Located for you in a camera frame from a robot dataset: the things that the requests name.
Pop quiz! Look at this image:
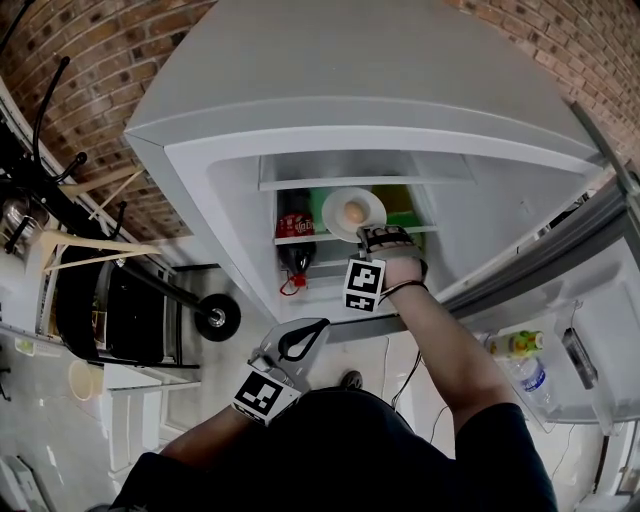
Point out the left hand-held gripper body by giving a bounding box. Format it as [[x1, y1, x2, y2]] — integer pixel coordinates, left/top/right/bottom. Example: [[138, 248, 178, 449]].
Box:
[[230, 317, 331, 427]]

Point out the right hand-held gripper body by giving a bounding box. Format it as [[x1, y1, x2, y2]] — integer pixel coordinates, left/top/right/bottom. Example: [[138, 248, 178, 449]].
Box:
[[343, 224, 421, 314]]

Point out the white round plate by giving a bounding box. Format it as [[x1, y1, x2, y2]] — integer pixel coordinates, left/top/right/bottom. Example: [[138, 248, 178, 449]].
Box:
[[321, 186, 388, 245]]

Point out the grey refrigerator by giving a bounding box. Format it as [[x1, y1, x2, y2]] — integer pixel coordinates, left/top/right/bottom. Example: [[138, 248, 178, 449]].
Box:
[[123, 0, 640, 436]]

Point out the person's right forearm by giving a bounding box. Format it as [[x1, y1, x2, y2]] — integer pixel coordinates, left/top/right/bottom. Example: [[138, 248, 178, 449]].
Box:
[[382, 282, 524, 459]]

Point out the person's left forearm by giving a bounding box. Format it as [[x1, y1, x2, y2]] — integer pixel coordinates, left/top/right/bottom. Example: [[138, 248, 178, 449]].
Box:
[[159, 405, 269, 469]]

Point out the person's right hand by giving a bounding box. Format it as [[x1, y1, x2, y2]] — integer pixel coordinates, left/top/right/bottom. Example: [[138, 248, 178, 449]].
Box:
[[380, 244, 430, 297]]

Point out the green drink bottle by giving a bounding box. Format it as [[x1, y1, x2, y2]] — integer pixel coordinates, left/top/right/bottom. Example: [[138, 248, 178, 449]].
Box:
[[372, 184, 426, 251]]

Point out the pale green container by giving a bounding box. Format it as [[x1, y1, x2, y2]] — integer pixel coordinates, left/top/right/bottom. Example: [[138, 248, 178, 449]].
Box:
[[308, 188, 329, 234]]

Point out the cola bottle with red label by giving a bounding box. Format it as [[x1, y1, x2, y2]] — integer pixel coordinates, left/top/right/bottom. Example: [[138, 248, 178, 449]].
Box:
[[276, 189, 317, 296]]

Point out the person's dark shirt torso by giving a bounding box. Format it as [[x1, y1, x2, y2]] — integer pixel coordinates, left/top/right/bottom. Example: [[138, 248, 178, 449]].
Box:
[[109, 387, 559, 512]]

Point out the white stool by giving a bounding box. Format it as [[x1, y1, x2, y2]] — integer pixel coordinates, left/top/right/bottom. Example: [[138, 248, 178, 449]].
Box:
[[102, 364, 201, 474]]

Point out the black coat rack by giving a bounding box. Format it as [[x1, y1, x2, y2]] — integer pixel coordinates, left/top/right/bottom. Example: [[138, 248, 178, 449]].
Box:
[[0, 0, 242, 344]]

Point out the fruit print drink bottle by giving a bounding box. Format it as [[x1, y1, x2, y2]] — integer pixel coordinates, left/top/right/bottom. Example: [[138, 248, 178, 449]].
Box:
[[487, 329, 545, 357]]

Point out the beige round bowl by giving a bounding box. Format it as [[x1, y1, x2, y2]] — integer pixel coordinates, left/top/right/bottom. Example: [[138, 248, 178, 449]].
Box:
[[68, 359, 104, 401]]

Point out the blue label water bottle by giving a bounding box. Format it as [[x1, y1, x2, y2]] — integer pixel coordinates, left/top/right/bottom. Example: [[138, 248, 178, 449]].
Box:
[[502, 355, 556, 414]]

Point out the wide wooden clothes hanger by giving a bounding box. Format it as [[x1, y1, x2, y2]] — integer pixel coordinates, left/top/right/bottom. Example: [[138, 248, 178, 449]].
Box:
[[42, 227, 164, 274]]

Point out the black bar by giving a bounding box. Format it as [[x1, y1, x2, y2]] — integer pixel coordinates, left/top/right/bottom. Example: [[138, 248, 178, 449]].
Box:
[[560, 327, 600, 391]]

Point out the thin wooden clothes hanger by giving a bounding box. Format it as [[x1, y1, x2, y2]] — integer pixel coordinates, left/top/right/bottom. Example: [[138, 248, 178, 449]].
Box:
[[64, 167, 147, 221]]

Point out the white shelf unit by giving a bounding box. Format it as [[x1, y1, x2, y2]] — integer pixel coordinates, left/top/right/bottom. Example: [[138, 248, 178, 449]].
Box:
[[0, 239, 66, 351]]

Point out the metal kettle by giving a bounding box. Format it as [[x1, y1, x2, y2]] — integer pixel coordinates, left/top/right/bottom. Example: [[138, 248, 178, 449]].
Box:
[[2, 197, 49, 246]]

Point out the red cord bracelet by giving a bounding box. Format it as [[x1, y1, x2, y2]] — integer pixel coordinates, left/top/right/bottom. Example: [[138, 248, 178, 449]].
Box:
[[379, 280, 429, 301]]

